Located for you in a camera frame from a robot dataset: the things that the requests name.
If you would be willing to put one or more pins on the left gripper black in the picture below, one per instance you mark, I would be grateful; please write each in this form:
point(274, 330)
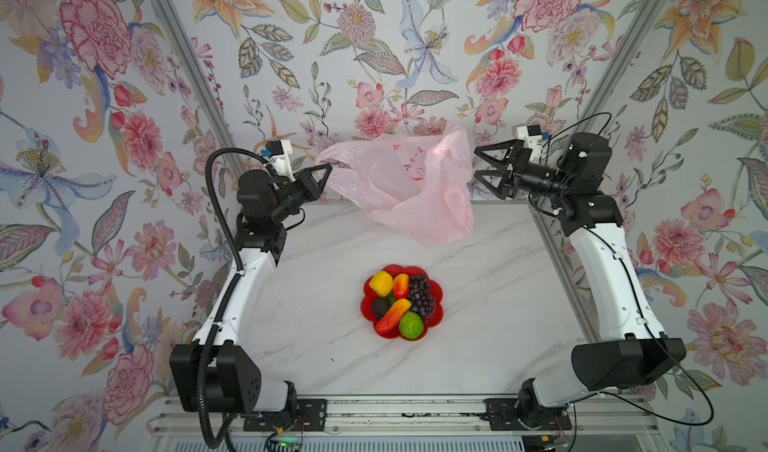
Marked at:
point(306, 189)

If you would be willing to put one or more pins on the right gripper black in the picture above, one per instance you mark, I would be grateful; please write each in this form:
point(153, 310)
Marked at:
point(512, 182)

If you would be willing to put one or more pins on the pink plastic bag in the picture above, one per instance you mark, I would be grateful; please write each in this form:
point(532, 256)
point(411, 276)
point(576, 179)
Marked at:
point(418, 186)

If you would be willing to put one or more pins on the yellow lemon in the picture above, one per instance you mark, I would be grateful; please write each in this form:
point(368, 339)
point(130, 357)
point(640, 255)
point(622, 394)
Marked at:
point(381, 284)

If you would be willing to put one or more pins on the dark purple grape bunch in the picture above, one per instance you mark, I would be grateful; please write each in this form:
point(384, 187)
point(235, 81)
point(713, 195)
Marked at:
point(419, 295)

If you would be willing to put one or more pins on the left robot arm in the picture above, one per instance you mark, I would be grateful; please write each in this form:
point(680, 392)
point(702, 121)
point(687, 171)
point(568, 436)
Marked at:
point(215, 370)

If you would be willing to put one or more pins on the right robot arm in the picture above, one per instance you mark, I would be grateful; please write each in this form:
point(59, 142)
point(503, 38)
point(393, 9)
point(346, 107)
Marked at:
point(633, 348)

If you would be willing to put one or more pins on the small orange red mango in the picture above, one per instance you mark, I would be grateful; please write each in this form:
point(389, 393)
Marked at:
point(401, 286)

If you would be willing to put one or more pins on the dark avocado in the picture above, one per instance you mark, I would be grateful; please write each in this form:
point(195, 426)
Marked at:
point(380, 308)

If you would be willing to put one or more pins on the large orange red mango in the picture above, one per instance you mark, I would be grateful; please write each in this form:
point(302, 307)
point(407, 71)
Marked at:
point(391, 320)

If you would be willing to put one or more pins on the green lime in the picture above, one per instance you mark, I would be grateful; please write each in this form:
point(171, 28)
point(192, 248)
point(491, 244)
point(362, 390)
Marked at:
point(411, 326)

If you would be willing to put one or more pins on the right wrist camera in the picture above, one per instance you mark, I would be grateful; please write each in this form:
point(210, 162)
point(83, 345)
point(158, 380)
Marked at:
point(531, 134)

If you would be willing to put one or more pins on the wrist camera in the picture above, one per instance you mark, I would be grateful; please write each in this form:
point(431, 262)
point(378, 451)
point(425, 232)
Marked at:
point(277, 153)
point(531, 134)

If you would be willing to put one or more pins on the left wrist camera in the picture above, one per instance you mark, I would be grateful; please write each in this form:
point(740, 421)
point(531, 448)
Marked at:
point(277, 153)

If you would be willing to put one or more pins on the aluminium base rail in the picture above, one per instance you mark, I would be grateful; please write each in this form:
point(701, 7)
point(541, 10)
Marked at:
point(460, 415)

